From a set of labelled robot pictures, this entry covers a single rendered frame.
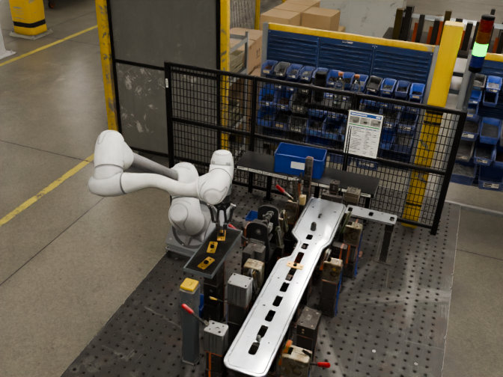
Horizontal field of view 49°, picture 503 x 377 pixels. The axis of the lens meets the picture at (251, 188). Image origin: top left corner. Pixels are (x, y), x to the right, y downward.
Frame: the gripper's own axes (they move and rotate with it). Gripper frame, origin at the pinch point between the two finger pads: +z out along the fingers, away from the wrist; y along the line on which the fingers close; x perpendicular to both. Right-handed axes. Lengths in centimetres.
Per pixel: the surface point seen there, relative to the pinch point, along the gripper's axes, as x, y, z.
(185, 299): -38.4, -13.4, 10.4
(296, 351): -62, 33, 14
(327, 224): 36, 57, 20
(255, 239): 7.5, 16.8, 11.3
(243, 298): -30.9, 11.6, 15.3
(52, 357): 24, -106, 120
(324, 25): 484, 104, 27
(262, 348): -56, 20, 20
